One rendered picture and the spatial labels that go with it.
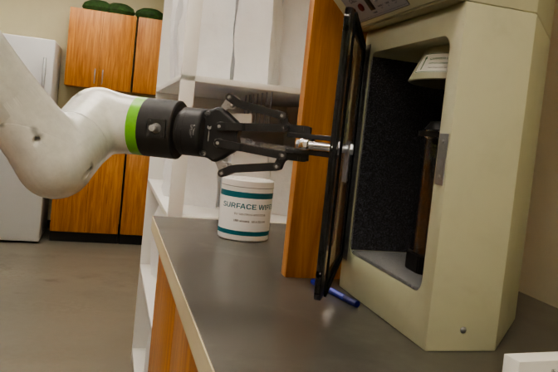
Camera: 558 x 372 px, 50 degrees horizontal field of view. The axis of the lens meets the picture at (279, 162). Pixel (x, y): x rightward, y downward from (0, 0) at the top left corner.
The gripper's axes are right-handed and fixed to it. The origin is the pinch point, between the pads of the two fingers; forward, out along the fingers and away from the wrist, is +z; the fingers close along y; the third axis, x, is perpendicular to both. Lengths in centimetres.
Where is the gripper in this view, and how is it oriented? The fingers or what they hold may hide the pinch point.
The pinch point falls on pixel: (310, 144)
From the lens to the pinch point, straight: 89.7
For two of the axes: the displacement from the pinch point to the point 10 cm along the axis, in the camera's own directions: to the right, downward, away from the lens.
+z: 9.8, 1.1, -1.9
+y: 1.1, -9.9, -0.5
